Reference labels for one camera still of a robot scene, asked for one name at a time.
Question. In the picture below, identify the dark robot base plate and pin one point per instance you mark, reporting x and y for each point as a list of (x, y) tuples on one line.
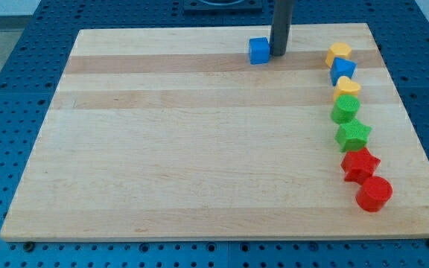
[(221, 6)]

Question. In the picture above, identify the blue triangle block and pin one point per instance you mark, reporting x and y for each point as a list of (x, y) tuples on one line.
[(341, 67)]

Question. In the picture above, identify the red star block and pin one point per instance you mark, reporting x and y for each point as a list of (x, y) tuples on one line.
[(359, 165)]

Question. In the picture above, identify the green star block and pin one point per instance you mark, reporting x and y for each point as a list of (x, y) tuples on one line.
[(352, 136)]

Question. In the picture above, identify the yellow hexagon block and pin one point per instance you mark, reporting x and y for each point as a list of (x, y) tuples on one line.
[(340, 50)]

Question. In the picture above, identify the green cylinder block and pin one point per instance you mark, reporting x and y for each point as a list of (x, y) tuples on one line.
[(345, 109)]

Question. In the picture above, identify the yellow heart block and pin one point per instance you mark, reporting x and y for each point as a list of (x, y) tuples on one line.
[(346, 86)]

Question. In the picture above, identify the light wooden board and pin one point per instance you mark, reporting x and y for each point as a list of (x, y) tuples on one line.
[(162, 134)]

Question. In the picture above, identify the red cylinder block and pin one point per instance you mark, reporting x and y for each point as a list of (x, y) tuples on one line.
[(374, 194)]

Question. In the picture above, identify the blue cube block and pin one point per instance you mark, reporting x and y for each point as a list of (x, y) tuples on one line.
[(259, 50)]

